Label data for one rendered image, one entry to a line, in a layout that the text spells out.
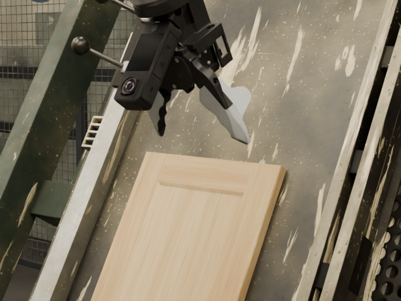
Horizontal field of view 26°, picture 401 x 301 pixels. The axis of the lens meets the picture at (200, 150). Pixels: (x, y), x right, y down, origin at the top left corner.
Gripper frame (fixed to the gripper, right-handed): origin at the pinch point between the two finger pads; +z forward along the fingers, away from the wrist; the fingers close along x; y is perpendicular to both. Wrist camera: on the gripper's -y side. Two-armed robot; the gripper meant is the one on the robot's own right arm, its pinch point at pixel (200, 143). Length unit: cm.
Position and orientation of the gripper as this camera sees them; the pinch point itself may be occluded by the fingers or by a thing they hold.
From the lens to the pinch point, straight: 113.0
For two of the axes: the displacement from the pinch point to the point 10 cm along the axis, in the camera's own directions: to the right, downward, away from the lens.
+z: 3.0, 8.4, 4.5
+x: -7.5, -0.8, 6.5
